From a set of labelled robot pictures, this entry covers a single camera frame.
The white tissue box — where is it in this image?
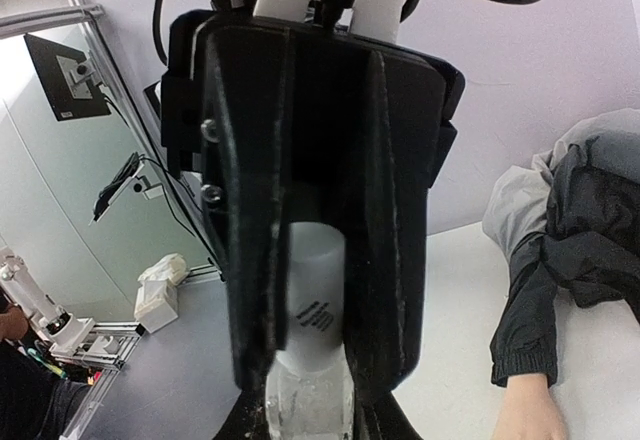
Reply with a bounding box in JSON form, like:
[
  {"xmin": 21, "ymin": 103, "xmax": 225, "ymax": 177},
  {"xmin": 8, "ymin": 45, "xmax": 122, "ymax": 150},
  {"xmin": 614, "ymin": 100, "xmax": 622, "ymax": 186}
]
[{"xmin": 134, "ymin": 253, "xmax": 189, "ymax": 334}]

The aluminium enclosure frame post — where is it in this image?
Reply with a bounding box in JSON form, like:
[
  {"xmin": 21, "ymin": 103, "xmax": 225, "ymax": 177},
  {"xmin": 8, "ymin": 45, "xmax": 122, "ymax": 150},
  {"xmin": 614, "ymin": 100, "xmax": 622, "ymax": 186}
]
[{"xmin": 1, "ymin": 0, "xmax": 219, "ymax": 276}]

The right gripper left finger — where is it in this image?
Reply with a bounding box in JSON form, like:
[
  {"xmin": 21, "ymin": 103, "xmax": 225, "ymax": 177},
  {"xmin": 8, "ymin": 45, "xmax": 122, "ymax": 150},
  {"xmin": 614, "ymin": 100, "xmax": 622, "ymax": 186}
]
[{"xmin": 213, "ymin": 389, "xmax": 271, "ymax": 440}]

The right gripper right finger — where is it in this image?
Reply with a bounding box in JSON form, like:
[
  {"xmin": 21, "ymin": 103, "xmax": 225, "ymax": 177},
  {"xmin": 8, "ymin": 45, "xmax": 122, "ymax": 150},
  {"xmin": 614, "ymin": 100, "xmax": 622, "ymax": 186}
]
[{"xmin": 353, "ymin": 388, "xmax": 422, "ymax": 440}]

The white robot on frame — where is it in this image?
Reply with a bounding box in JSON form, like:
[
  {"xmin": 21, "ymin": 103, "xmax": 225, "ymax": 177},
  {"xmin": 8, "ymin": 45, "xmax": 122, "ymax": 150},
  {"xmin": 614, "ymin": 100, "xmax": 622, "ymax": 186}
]
[{"xmin": 1, "ymin": 247, "xmax": 145, "ymax": 371}]

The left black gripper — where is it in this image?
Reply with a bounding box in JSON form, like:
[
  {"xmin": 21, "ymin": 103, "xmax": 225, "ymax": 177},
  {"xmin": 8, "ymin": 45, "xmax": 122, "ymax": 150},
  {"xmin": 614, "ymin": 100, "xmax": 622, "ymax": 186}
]
[{"xmin": 161, "ymin": 10, "xmax": 465, "ymax": 395}]

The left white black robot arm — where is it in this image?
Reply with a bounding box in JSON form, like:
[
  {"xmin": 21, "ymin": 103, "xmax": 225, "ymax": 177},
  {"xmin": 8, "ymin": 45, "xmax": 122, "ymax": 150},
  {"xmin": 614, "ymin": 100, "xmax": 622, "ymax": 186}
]
[{"xmin": 161, "ymin": 0, "xmax": 465, "ymax": 403}]

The black grey jacket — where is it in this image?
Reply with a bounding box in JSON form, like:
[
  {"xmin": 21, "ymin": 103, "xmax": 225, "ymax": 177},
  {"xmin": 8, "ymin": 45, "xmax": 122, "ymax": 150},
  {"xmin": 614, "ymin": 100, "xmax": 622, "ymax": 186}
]
[{"xmin": 482, "ymin": 108, "xmax": 639, "ymax": 387}]

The clear nail polish bottle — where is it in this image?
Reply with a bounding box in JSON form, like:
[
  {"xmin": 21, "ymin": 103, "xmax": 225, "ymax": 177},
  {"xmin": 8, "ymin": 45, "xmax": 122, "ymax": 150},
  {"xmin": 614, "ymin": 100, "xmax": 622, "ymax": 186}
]
[{"xmin": 265, "ymin": 222, "xmax": 354, "ymax": 439}]

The black wall monitor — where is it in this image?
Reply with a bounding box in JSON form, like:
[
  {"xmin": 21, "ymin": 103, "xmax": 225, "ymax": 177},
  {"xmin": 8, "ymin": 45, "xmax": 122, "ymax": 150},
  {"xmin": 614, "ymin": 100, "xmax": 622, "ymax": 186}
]
[{"xmin": 24, "ymin": 34, "xmax": 110, "ymax": 122}]

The mannequin hand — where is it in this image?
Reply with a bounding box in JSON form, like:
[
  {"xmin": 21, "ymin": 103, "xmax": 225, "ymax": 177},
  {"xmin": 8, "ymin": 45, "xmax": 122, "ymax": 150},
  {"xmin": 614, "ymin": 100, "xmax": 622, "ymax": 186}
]
[{"xmin": 492, "ymin": 373, "xmax": 568, "ymax": 440}]

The black tablet on stand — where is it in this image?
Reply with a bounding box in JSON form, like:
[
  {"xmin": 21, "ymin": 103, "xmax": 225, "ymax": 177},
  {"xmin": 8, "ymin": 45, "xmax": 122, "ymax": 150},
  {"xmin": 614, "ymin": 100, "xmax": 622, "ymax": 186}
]
[{"xmin": 91, "ymin": 152, "xmax": 165, "ymax": 224}]

